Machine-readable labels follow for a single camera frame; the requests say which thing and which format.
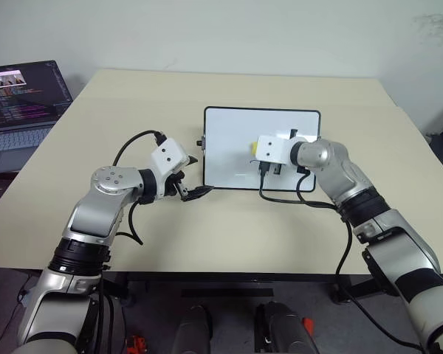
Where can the black-framed whiteboard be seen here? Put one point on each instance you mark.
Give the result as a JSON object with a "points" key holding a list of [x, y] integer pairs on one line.
{"points": [[225, 155]]}

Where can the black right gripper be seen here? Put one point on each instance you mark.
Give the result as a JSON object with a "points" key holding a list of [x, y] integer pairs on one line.
{"points": [[276, 169]]}

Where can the black table frame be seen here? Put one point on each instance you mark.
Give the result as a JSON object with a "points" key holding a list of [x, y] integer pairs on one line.
{"points": [[225, 276]]}

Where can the grey open laptop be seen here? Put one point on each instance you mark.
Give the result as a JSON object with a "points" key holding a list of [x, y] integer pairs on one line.
{"points": [[22, 99]]}

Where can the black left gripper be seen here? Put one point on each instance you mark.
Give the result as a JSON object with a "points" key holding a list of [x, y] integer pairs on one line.
{"points": [[171, 186]]}

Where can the dark rounded shape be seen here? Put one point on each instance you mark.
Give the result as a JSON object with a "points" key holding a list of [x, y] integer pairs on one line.
{"points": [[280, 328], [193, 328]]}

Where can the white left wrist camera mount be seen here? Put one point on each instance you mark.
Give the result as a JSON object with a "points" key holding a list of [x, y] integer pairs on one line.
{"points": [[168, 156]]}

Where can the black flat bar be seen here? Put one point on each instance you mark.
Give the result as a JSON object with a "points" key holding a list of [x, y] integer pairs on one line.
{"points": [[227, 293]]}

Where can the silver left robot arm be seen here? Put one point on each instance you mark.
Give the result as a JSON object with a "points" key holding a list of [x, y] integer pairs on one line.
{"points": [[96, 214]]}

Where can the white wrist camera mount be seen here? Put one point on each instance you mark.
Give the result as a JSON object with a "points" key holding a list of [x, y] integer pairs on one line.
{"points": [[271, 147], [168, 156]]}

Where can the yellow and black eraser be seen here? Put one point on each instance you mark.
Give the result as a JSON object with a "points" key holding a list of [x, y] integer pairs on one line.
{"points": [[254, 148]]}

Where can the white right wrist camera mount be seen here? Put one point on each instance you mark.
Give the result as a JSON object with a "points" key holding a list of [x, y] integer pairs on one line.
{"points": [[271, 147]]}

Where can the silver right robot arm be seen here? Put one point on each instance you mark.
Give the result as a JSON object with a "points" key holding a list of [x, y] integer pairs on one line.
{"points": [[336, 166]]}

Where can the orange-red plastic part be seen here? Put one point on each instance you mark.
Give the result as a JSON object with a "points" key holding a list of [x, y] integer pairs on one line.
{"points": [[308, 325], [137, 343]]}

